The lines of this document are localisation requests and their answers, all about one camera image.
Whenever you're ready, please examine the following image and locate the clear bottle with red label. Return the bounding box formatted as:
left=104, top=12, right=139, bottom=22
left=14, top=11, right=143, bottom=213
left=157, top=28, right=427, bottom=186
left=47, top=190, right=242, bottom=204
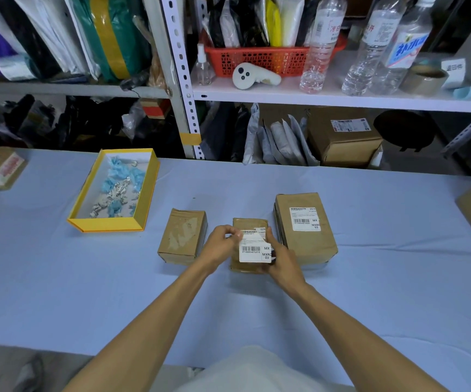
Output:
left=299, top=0, right=349, bottom=94

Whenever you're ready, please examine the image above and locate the small clear spray bottle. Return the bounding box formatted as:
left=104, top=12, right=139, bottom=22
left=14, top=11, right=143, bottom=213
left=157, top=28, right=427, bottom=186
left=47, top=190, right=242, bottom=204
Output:
left=190, top=43, right=217, bottom=86

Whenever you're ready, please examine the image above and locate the yellow foil pouch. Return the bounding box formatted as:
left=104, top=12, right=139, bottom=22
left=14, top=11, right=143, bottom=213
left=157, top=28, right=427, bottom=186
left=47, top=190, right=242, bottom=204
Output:
left=265, top=0, right=282, bottom=48

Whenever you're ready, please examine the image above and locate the stack of grey mailer bags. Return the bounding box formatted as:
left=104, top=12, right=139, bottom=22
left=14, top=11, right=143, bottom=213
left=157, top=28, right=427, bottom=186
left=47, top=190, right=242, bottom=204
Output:
left=242, top=103, right=321, bottom=167

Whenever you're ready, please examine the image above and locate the person's left hand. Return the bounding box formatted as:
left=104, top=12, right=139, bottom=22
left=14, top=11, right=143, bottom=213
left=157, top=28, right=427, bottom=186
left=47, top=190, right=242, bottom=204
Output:
left=201, top=225, right=244, bottom=275

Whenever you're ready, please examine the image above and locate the brown packing tape roll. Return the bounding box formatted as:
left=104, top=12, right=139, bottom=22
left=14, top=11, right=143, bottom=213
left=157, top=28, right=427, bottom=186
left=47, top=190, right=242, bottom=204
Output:
left=399, top=64, right=451, bottom=95

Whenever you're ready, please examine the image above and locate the yellow shallow box tray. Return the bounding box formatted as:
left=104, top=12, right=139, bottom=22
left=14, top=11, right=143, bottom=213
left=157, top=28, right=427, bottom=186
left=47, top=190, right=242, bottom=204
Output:
left=67, top=149, right=161, bottom=233

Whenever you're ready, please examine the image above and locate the black round object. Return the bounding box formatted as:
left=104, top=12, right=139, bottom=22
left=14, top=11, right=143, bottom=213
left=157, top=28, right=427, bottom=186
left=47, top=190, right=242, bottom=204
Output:
left=373, top=109, right=437, bottom=153

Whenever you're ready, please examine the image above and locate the black plastic mailer bag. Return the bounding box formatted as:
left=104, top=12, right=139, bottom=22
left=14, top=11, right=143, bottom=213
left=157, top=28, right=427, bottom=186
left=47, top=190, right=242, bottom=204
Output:
left=0, top=0, right=63, bottom=79

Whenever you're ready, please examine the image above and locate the clear bottle with blue label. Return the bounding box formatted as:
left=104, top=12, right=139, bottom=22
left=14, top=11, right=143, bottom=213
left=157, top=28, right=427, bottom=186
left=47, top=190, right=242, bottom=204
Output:
left=368, top=0, right=439, bottom=97

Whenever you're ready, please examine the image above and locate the white foil pouch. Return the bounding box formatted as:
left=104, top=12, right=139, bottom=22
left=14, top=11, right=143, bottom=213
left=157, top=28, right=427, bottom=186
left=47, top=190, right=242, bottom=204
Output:
left=278, top=0, right=306, bottom=48

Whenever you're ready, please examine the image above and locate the large brown labelled parcel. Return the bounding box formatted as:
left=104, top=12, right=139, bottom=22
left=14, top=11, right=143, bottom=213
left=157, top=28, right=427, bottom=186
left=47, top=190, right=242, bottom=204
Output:
left=273, top=193, right=339, bottom=269

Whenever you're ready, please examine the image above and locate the pile of blue silver scraps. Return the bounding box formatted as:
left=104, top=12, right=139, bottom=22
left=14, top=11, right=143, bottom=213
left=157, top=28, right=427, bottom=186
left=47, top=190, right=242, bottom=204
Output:
left=90, top=155, right=141, bottom=219

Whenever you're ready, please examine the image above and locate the small brown paper parcel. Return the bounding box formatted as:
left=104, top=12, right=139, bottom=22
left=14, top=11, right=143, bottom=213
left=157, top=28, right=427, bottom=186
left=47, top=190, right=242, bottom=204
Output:
left=230, top=217, right=279, bottom=274

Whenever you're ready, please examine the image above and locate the green and yellow bag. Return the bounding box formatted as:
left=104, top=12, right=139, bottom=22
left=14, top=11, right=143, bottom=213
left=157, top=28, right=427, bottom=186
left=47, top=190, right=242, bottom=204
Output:
left=71, top=0, right=152, bottom=82

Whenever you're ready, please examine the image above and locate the black foil pouch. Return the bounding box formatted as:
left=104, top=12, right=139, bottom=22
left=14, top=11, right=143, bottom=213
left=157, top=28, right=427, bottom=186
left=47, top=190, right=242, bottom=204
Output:
left=208, top=0, right=242, bottom=48
left=232, top=0, right=269, bottom=48

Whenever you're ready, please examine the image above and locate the light blue table cloth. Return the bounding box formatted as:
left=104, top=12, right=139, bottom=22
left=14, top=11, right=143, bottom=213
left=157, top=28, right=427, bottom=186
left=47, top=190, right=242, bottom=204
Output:
left=0, top=148, right=471, bottom=392

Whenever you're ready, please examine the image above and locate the white metal shelf rack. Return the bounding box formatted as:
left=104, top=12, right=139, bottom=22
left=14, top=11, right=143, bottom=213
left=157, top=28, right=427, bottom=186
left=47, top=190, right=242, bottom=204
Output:
left=0, top=0, right=471, bottom=160

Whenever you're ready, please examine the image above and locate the clear bottle with white label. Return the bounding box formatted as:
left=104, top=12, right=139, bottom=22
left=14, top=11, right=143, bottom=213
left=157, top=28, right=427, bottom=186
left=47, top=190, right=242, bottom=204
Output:
left=341, top=0, right=408, bottom=97

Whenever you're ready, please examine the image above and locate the brown parcel with tape patch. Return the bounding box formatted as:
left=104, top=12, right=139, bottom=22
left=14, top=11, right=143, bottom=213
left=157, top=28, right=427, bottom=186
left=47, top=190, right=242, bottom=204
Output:
left=157, top=208, right=208, bottom=266

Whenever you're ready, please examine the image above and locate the person's right hand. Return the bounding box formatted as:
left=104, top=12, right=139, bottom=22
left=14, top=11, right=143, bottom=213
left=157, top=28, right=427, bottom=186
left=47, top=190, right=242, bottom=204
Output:
left=257, top=232, right=308, bottom=295

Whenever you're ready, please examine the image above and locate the red plastic basket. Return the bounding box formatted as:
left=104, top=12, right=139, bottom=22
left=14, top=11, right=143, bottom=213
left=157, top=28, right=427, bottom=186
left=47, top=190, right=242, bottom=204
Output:
left=202, top=33, right=349, bottom=79

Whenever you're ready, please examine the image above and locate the brown labelled cardboard box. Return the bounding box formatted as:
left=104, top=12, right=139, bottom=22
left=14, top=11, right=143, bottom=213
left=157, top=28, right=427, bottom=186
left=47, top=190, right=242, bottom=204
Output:
left=306, top=106, right=384, bottom=169

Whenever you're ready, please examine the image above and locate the person's right forearm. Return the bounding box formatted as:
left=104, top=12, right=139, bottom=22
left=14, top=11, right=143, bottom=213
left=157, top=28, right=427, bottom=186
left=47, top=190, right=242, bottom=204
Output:
left=286, top=279, right=451, bottom=392

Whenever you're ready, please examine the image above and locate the white paper sign card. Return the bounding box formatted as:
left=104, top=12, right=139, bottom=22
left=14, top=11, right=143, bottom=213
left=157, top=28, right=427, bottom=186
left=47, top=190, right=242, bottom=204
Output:
left=441, top=58, right=467, bottom=84

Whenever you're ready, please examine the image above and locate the small red and white box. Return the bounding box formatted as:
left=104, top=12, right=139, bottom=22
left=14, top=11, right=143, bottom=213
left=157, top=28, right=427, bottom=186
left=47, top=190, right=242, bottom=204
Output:
left=140, top=98, right=172, bottom=120

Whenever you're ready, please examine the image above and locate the white handheld controller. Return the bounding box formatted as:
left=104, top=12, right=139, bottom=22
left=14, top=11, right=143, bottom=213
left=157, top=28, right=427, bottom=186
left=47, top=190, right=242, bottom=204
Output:
left=232, top=62, right=282, bottom=90

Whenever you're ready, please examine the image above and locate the person's left forearm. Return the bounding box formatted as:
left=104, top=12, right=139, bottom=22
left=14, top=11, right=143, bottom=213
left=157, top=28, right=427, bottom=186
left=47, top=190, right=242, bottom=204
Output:
left=62, top=259, right=220, bottom=392

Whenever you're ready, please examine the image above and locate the stack of white mailer envelopes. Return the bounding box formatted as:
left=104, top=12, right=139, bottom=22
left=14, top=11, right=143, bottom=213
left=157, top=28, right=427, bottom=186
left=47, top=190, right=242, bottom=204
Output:
left=10, top=0, right=102, bottom=80

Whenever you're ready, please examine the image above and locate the person's white shirt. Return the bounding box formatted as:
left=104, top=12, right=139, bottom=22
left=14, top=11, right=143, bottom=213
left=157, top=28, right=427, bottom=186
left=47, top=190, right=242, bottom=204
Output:
left=169, top=345, right=364, bottom=392

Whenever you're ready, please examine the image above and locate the white barcode shipping label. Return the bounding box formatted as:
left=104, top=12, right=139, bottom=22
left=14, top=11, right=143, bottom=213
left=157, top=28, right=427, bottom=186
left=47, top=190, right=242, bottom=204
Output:
left=239, top=229, right=274, bottom=264

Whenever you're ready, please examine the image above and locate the pile of black plastic bags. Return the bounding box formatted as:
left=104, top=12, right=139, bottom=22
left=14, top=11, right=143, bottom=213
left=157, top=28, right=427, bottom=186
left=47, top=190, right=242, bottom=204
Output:
left=0, top=94, right=148, bottom=151

